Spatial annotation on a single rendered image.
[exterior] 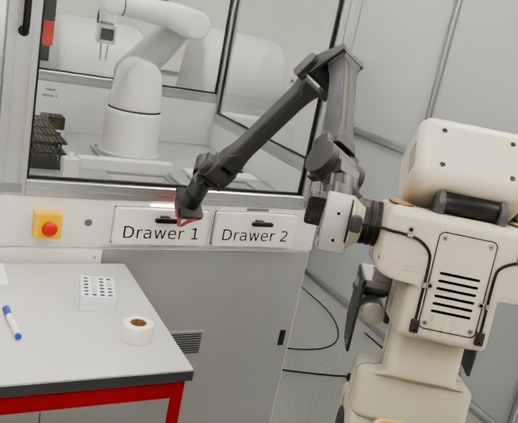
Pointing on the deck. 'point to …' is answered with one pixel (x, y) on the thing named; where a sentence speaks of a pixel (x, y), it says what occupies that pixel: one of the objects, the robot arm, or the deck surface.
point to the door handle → (26, 18)
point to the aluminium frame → (29, 54)
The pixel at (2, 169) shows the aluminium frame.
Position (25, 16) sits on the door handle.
